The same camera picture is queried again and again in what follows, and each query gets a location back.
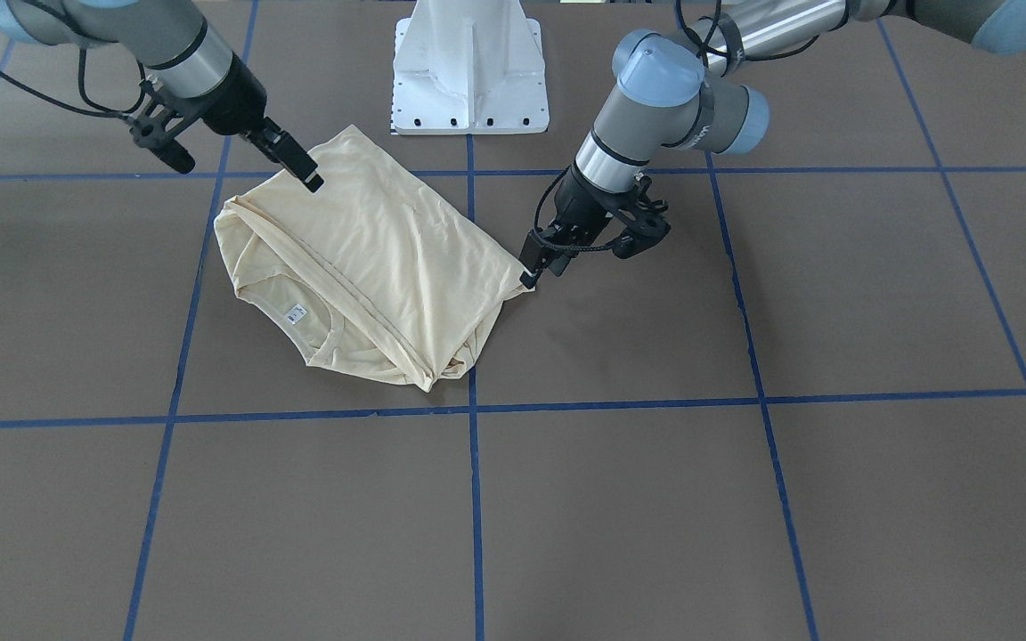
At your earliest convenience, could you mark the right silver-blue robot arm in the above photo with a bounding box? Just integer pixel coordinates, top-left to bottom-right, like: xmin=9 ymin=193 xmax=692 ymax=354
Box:
xmin=0 ymin=1 xmax=324 ymax=191

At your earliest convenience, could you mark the beige long-sleeve printed shirt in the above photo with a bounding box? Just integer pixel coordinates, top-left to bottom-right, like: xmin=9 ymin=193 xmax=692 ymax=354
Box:
xmin=213 ymin=126 xmax=528 ymax=391

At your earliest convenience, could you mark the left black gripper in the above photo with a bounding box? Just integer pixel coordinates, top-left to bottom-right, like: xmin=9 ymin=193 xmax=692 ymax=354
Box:
xmin=518 ymin=164 xmax=626 ymax=289

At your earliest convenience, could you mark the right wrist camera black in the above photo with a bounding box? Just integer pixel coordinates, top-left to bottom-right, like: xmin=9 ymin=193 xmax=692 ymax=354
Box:
xmin=126 ymin=77 xmax=199 ymax=174

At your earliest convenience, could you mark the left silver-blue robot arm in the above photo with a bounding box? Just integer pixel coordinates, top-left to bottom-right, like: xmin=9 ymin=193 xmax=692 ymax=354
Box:
xmin=518 ymin=1 xmax=1026 ymax=288

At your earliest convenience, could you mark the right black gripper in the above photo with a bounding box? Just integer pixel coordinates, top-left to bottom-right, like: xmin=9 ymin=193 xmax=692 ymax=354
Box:
xmin=197 ymin=62 xmax=324 ymax=193

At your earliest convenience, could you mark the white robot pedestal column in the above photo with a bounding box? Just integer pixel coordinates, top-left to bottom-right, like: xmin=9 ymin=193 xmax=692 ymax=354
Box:
xmin=390 ymin=1 xmax=550 ymax=135

